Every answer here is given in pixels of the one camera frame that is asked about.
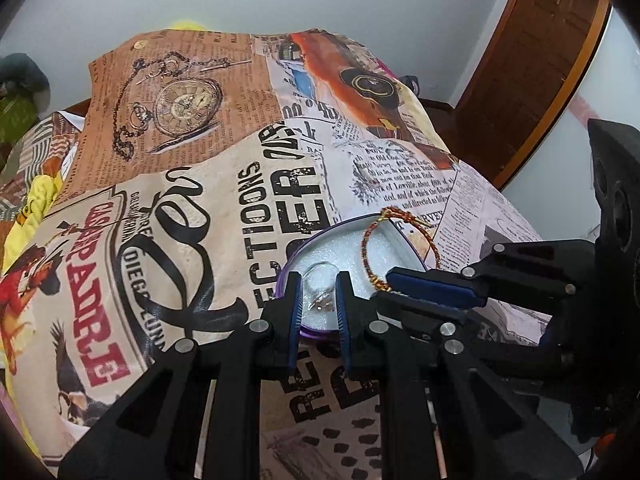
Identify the patchwork patterned quilt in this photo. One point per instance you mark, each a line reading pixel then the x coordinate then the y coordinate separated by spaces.
pixel 45 150

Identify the brown wooden door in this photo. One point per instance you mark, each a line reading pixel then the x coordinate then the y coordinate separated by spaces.
pixel 530 60

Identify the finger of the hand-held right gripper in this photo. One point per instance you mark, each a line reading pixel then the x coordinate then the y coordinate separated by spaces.
pixel 415 317
pixel 430 285

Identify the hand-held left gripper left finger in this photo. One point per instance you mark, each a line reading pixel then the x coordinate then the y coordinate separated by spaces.
pixel 296 310

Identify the printed newspaper-pattern blanket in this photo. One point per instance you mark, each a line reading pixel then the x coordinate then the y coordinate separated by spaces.
pixel 210 170

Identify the yellow cloth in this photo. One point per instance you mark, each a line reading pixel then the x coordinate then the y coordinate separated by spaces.
pixel 30 210

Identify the dark cap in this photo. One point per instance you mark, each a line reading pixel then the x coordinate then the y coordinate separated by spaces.
pixel 410 85

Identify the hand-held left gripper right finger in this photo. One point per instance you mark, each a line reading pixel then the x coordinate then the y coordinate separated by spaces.
pixel 344 320

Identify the wooden bed frame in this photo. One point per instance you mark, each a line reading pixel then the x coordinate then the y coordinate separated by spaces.
pixel 437 105

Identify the round purple jewelry box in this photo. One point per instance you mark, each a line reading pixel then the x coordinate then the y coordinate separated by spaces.
pixel 350 255

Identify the green grey stuffed cushion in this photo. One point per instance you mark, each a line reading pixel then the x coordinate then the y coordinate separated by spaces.
pixel 20 90

